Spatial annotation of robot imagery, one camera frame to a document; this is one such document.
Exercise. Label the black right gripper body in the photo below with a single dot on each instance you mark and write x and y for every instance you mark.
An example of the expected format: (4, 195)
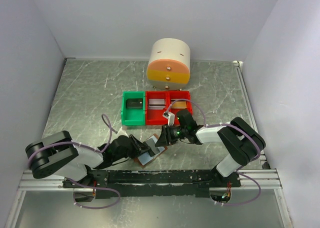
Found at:
(172, 133)

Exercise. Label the gold card in bin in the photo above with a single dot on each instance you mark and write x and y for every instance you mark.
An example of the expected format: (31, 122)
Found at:
(178, 104)

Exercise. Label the black card in bin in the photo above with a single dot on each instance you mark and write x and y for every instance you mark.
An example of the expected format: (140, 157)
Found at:
(134, 103)

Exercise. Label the green bin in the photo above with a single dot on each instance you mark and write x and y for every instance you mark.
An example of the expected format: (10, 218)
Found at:
(133, 117)

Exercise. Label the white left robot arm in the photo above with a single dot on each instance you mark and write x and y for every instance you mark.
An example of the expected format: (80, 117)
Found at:
(60, 155)

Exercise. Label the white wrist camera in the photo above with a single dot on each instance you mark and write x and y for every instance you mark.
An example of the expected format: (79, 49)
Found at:
(170, 118)
(122, 132)

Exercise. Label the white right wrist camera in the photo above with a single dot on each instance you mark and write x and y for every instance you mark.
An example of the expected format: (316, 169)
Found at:
(170, 118)

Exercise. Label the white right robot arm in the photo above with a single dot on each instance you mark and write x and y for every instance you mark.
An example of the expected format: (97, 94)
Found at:
(242, 142)

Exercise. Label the silver card in bin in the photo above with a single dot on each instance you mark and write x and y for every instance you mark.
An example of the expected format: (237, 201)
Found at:
(156, 104)

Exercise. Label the red bin right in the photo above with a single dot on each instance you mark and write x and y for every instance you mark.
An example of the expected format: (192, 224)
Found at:
(180, 95)

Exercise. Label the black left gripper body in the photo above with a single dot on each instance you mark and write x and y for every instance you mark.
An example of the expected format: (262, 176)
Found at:
(129, 152)

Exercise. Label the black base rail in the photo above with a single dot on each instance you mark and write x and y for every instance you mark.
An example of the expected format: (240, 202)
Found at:
(149, 183)

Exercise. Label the red bin middle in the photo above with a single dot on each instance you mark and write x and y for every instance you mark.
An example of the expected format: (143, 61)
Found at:
(155, 117)

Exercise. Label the white round drawer cabinet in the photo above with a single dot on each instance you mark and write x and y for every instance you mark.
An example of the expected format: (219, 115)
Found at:
(169, 64)

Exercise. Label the red bin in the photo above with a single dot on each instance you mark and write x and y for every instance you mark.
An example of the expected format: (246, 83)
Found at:
(155, 117)
(180, 95)

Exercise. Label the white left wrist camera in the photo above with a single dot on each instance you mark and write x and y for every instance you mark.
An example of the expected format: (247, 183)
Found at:
(122, 132)

